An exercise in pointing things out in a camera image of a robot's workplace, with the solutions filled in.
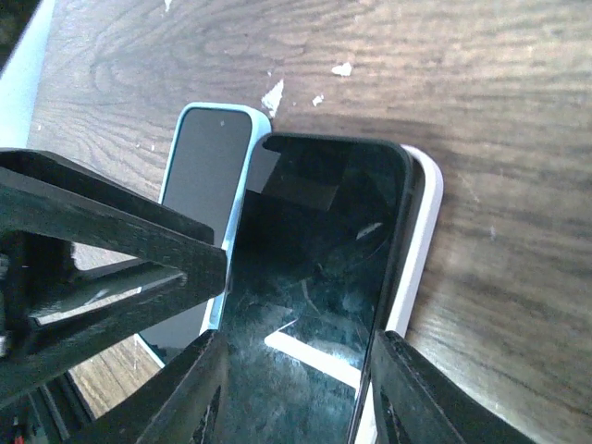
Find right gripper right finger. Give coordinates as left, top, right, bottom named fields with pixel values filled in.
left=370, top=330, right=532, bottom=443

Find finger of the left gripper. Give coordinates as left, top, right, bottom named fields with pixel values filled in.
left=1, top=148, right=227, bottom=402

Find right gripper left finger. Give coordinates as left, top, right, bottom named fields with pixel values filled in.
left=76, top=330, right=228, bottom=443

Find light blue phone case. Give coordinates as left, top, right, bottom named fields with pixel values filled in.
left=133, top=101, right=273, bottom=371

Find beige phone case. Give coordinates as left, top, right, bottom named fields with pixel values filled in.
left=341, top=144, right=444, bottom=443

